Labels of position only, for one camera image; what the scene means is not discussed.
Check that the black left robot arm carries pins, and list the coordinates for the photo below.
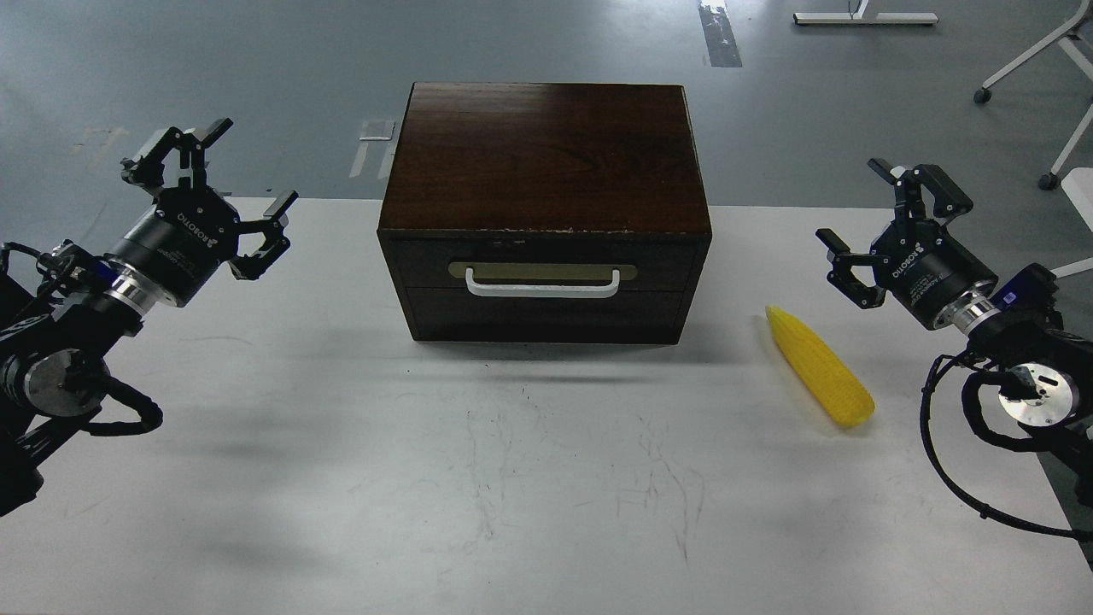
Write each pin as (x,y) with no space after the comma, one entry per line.
(55,338)

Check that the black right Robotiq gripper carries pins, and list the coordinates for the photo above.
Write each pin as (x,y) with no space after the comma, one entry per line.
(926,269)

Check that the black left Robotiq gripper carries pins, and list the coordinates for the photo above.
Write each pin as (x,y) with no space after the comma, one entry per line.
(190,230)

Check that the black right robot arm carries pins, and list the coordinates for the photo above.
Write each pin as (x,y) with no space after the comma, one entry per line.
(1028,385)

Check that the wooden drawer with white handle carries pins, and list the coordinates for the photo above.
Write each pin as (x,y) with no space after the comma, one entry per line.
(640,266)

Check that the yellow corn cob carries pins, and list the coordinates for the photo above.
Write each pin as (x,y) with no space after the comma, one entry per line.
(838,390)

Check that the white stand base bar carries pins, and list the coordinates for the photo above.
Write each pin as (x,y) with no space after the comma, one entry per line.
(861,13)

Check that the dark wooden cabinet box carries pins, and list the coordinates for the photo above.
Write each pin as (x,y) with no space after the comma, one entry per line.
(566,161)

